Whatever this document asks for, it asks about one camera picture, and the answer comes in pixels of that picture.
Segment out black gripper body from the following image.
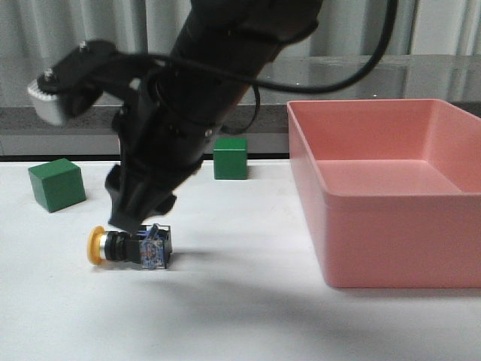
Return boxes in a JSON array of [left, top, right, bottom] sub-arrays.
[[105, 69, 222, 232]]

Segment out yellow push button switch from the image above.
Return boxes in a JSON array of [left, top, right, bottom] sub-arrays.
[[87, 223, 173, 270]]

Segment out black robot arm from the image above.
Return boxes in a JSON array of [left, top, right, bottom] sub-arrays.
[[105, 1, 321, 232]]

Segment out right green cube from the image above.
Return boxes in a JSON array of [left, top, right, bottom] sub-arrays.
[[213, 138, 247, 180]]

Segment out green cube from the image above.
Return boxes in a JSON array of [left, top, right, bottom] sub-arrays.
[[28, 159, 86, 213], [213, 138, 247, 180]]

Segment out grey stone counter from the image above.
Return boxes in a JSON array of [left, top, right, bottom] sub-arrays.
[[1, 55, 480, 161]]

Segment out left green cube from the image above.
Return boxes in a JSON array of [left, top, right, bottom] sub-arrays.
[[28, 159, 86, 213]]

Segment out grey curtain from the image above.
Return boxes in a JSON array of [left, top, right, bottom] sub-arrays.
[[1, 1, 480, 59]]

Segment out pink plastic bin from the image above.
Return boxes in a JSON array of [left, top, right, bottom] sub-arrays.
[[287, 99, 480, 288]]

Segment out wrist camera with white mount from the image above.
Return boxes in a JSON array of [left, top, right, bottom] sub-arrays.
[[27, 40, 117, 126]]

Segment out black cable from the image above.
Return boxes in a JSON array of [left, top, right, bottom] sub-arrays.
[[112, 0, 398, 133]]

